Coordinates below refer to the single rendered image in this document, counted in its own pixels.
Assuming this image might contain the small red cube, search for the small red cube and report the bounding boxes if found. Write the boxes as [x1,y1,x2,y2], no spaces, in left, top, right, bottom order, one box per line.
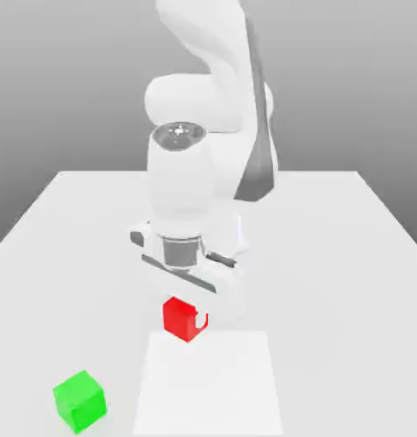
[162,295,209,343]

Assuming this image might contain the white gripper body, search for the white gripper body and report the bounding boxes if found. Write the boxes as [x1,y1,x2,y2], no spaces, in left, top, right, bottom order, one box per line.
[139,253,246,325]

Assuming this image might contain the small green cube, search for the small green cube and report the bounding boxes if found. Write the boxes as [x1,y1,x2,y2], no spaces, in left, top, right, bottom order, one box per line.
[52,370,107,436]

